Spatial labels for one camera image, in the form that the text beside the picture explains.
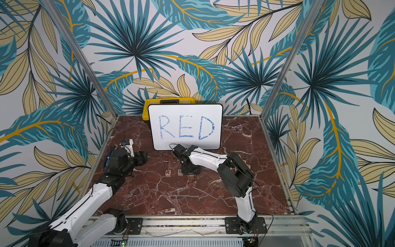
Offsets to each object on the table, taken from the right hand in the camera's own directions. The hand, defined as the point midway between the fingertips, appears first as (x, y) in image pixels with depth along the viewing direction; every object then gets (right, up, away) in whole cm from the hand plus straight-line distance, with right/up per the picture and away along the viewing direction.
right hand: (189, 171), depth 90 cm
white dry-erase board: (+6, +27, -2) cm, 28 cm away
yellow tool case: (-18, +45, +16) cm, 51 cm away
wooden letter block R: (-12, 0, -2) cm, 13 cm away
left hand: (-25, +12, -7) cm, 28 cm away
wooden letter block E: (-5, -1, -1) cm, 6 cm away
